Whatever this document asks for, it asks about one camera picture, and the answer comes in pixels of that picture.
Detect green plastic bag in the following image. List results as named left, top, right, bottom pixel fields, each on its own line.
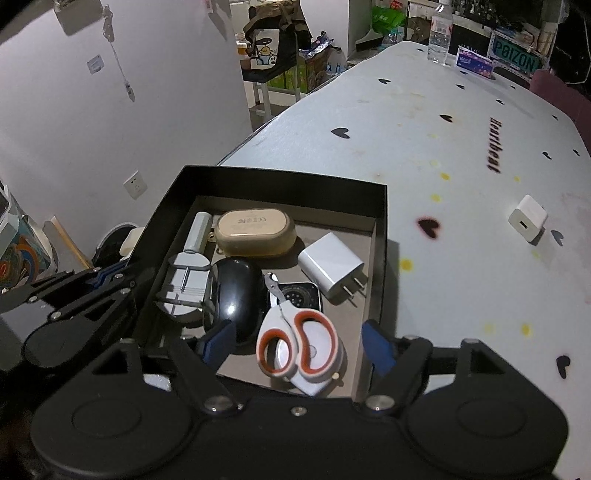
left=369, top=4, right=408, bottom=36

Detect beige oval case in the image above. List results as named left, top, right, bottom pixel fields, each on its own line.
left=213, top=209, right=297, bottom=258

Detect orange white scissors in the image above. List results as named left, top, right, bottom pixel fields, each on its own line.
left=256, top=272, right=345, bottom=382

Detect white charger block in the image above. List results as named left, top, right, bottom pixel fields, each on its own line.
left=290, top=344, right=346, bottom=398

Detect black round bin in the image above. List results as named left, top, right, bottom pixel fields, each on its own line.
left=91, top=223, right=141, bottom=269

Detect clear water bottle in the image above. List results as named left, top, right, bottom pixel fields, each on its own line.
left=427, top=1, right=452, bottom=66

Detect grey wall box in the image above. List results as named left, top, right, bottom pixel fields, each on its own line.
left=52, top=0, right=103, bottom=36

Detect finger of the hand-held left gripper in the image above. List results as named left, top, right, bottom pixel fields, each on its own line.
left=0, top=268, right=110, bottom=311
left=48, top=264, right=156, bottom=323

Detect black smartwatch body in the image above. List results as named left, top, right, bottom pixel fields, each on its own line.
left=269, top=281, right=324, bottom=315

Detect white heart-print tablecloth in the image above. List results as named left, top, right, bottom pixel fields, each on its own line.
left=215, top=41, right=591, bottom=480

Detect grey watch band tool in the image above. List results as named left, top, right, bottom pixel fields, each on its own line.
left=154, top=211, right=214, bottom=322

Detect teal licence plate sign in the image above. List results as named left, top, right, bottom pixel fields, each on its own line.
left=488, top=38, right=542, bottom=73

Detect blue tissue pack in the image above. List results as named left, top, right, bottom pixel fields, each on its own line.
left=455, top=46, right=495, bottom=77

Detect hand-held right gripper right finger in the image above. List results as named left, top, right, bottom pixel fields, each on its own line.
left=361, top=319, right=509, bottom=414

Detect white charger with prongs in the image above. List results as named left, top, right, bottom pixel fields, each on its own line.
left=297, top=232, right=369, bottom=308

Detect white wall socket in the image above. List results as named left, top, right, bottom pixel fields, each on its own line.
left=123, top=171, right=148, bottom=200

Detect white cube charger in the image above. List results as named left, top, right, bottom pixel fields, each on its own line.
left=508, top=194, right=548, bottom=243

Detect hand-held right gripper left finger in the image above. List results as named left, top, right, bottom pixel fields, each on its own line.
left=90, top=318, right=244, bottom=415

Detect colourful cardboard box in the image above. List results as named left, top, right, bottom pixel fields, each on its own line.
left=295, top=45, right=334, bottom=93

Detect black stool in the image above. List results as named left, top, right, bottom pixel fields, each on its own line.
left=241, top=18, right=302, bottom=118

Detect cartoon paper bag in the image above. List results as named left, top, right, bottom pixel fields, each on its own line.
left=245, top=27, right=288, bottom=71

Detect wooden board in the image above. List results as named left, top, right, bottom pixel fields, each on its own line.
left=43, top=214, right=94, bottom=271

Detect black computer mouse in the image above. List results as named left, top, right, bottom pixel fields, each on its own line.
left=204, top=257, right=269, bottom=348

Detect black cardboard box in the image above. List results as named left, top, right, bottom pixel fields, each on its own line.
left=131, top=165, right=389, bottom=403

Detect pink chair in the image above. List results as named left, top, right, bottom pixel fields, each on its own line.
left=529, top=69, right=591, bottom=127

